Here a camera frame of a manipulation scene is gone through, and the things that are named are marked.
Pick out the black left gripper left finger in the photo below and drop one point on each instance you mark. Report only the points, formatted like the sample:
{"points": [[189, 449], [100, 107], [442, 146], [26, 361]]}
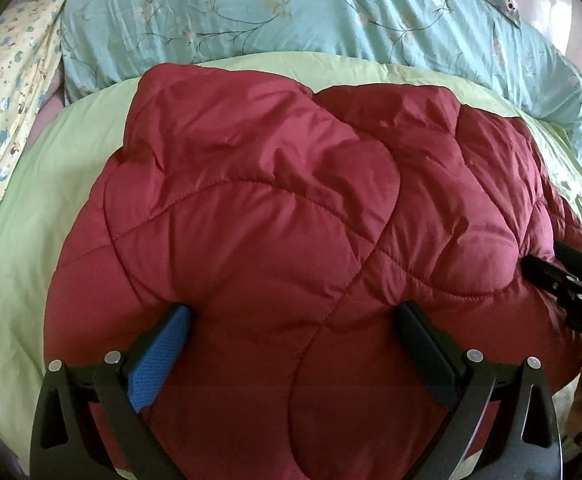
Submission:
{"points": [[66, 443]]}

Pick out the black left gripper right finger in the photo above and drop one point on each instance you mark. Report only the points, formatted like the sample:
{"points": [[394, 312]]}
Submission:
{"points": [[523, 441]]}

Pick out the red puffer jacket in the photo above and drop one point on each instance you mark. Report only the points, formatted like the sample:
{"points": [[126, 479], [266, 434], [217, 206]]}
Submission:
{"points": [[291, 222]]}

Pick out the light green bed sheet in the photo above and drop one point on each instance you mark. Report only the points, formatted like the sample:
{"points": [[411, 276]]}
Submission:
{"points": [[51, 184]]}

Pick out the yellow patterned cloth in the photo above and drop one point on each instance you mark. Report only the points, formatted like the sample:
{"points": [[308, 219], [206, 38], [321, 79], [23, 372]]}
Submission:
{"points": [[30, 55]]}

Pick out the light blue floral quilt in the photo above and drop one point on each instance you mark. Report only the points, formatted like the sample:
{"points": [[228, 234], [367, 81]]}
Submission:
{"points": [[107, 41]]}

